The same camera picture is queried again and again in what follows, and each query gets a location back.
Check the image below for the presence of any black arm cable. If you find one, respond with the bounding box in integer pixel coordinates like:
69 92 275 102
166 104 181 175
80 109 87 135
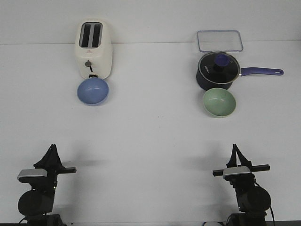
255 181 276 226

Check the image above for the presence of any blue bowl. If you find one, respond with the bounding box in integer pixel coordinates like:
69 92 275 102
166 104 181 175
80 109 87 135
77 78 109 106

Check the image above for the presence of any white two-slot toaster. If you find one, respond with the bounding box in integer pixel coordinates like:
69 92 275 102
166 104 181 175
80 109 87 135
74 19 113 79

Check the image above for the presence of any dark blue saucepan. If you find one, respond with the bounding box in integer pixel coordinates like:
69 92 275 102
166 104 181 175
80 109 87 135
196 67 284 90

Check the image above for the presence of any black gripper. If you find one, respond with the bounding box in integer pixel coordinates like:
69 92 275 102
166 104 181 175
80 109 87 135
212 144 270 186
33 144 77 188

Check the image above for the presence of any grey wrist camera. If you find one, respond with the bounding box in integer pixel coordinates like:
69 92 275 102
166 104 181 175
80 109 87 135
222 166 251 181
17 169 48 183

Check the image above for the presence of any green bowl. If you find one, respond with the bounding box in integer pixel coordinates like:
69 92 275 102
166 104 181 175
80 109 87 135
203 88 236 118

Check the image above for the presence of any glass pot lid blue knob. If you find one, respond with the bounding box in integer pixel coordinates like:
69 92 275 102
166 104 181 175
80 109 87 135
198 51 240 84

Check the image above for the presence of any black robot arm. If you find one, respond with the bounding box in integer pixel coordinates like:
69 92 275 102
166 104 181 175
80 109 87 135
17 144 77 226
213 144 272 226

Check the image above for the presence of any clear rectangular container lid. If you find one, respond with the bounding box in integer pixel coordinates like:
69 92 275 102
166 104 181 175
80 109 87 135
197 30 244 53

